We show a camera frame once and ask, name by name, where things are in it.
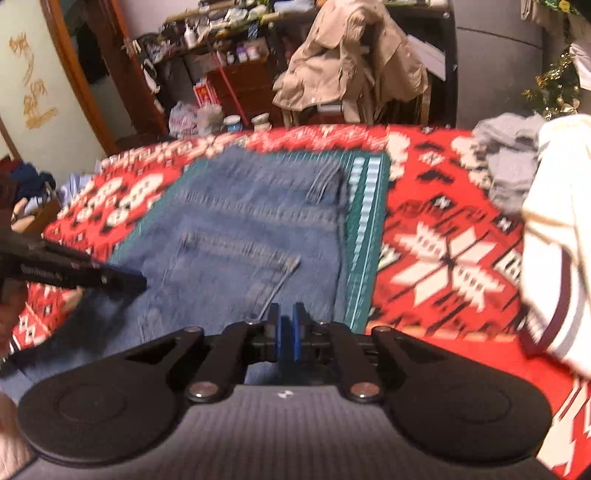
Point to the light blue cloth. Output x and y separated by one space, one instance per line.
78 189

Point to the pale door with gold decal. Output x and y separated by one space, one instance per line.
27 92

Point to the white plastic bag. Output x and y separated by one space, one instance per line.
184 120

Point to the wooden drawer cabinet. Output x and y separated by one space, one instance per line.
258 87

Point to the cluttered wooden shelf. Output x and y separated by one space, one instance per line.
207 23

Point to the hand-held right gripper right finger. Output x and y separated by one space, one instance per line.
298 339

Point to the grey refrigerator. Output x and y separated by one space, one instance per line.
498 69

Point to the dark blue cloth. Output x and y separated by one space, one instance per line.
32 182

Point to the green Christmas wall banner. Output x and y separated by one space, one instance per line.
561 4

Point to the white ceramic pot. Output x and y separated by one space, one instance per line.
261 122

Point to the red white box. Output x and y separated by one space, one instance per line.
206 94

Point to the open cardboard box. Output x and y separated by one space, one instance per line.
37 217

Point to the red broom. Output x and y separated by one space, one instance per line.
231 90

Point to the white knit sweater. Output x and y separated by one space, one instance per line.
563 230

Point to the green cutting mat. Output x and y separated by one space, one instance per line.
364 221

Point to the small Christmas tree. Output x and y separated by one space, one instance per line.
554 92

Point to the grey cloth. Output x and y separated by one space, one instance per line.
508 157

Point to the blue denim jeans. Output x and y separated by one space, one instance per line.
231 221

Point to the white paper sheet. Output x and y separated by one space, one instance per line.
427 57

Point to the person's pale fuzzy clothing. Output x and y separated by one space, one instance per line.
11 429

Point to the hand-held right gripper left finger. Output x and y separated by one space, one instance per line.
277 339

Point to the beige jacket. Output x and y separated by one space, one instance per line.
341 60

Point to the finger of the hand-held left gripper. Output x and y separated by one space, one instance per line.
115 279

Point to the red patterned blanket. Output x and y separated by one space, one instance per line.
438 207

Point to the white cloth on wall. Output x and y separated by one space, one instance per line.
582 60

